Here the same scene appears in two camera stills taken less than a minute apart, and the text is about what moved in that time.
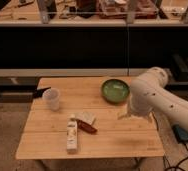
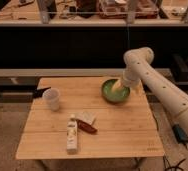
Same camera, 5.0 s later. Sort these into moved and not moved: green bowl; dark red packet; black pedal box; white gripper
Moved: white gripper
Not moved: green bowl; dark red packet; black pedal box
